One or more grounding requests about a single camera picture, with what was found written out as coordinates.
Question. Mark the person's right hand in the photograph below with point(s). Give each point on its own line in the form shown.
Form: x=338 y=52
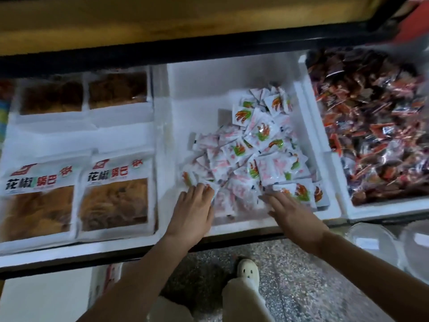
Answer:
x=295 y=219

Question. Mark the person's left hand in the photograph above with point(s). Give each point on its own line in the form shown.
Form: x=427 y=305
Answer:
x=191 y=216

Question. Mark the white bag of orange crisps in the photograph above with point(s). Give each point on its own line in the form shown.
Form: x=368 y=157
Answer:
x=115 y=204
x=50 y=97
x=37 y=211
x=119 y=90

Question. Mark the pile of white printed packets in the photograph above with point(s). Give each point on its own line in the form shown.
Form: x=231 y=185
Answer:
x=255 y=151

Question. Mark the pile of dark red packets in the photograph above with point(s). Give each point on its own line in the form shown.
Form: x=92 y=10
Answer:
x=375 y=117

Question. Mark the person's left forearm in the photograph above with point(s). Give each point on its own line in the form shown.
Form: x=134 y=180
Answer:
x=141 y=281

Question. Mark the person's right white shoe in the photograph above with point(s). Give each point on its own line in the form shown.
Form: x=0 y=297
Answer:
x=248 y=271

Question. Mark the person's beige trousers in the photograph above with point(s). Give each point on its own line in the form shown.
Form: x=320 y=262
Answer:
x=241 y=305

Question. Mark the clear round plastic tub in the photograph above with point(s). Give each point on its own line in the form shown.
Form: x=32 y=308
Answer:
x=372 y=243

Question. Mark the white red printed carton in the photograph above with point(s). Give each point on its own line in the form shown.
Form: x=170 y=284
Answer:
x=106 y=281

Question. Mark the white foam slab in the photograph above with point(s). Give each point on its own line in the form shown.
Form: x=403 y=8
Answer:
x=47 y=298

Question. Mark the red scalloped sign yellow lettering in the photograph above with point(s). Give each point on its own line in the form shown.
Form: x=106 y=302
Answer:
x=415 y=23

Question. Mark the black metal guard rail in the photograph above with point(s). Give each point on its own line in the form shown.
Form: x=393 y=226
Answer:
x=167 y=50

